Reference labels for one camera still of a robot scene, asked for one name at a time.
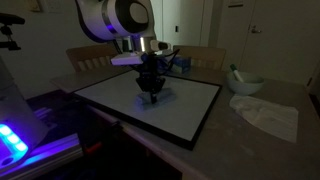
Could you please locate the dark wall switch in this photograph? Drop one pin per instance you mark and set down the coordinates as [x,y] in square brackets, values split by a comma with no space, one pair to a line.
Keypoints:
[176,29]

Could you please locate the small wall sign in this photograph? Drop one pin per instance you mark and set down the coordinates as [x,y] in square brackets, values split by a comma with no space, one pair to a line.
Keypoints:
[236,3]

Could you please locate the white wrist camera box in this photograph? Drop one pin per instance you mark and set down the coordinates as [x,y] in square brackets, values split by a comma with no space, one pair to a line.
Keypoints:
[125,59]

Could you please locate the robot base with blue lights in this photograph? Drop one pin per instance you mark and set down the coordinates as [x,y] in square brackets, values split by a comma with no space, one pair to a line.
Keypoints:
[16,110]

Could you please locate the wooden chair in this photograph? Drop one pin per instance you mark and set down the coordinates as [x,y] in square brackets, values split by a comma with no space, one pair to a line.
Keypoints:
[90,55]
[203,53]

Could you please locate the white door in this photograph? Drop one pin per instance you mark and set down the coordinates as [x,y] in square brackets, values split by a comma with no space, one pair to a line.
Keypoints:
[286,43]

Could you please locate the pale green bowl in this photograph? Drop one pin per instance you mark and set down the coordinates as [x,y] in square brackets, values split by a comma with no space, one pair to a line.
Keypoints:
[245,88]

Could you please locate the black framed whiteboard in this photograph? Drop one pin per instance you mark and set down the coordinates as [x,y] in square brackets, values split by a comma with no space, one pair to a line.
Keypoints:
[190,110]

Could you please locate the blue tissue box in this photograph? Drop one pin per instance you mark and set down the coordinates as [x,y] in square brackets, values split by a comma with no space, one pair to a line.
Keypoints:
[183,65]

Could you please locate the aluminium rail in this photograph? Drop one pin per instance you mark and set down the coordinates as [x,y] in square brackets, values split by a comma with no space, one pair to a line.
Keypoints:
[56,150]

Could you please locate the green capped white marker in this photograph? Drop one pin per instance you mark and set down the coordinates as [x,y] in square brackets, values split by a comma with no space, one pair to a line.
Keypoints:
[236,72]

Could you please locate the red clamp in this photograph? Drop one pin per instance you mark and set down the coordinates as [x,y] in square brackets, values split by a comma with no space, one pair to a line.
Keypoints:
[92,148]

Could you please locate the white crumpled cloth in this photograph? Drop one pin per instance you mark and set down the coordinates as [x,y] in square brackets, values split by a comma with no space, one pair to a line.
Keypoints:
[270,116]

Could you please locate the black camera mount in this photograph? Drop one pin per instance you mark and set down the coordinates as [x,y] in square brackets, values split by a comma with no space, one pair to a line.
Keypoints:
[10,19]

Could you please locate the grey towel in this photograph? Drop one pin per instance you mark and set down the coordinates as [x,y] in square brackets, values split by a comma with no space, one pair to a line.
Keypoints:
[166,96]

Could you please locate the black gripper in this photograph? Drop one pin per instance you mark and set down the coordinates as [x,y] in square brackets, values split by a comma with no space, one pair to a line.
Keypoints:
[150,78]

